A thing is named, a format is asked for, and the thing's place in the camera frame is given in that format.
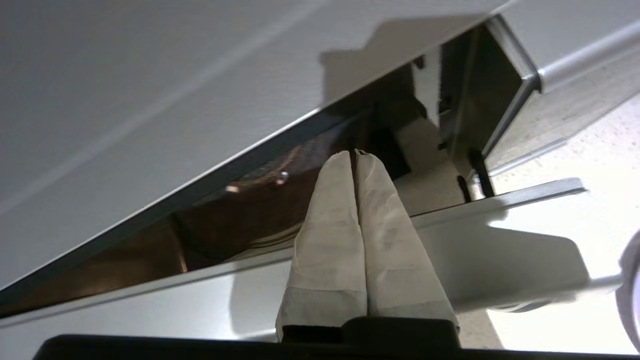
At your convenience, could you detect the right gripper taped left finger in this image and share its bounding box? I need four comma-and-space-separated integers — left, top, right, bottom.
276, 150, 369, 344

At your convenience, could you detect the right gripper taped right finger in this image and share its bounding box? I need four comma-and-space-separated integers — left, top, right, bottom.
354, 149, 461, 335

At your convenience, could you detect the lavender round plate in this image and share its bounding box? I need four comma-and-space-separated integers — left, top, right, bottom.
616, 232, 640, 353

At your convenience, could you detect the silver Panasonic microwave oven body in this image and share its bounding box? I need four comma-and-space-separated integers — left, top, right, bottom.
0, 0, 543, 321

